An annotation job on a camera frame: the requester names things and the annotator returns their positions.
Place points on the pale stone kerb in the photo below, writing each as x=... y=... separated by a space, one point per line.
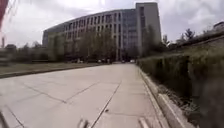
x=168 y=108

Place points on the large grey multi-storey building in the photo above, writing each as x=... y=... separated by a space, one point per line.
x=128 y=30

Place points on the grass strip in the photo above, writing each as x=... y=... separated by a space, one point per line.
x=36 y=67

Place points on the row of trees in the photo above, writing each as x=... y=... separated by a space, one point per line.
x=93 y=46

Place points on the robot's own part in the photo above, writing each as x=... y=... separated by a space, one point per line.
x=143 y=123
x=82 y=123

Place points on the pale concrete slab pavement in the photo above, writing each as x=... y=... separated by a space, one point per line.
x=100 y=83

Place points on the green hedge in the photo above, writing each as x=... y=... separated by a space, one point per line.
x=186 y=70

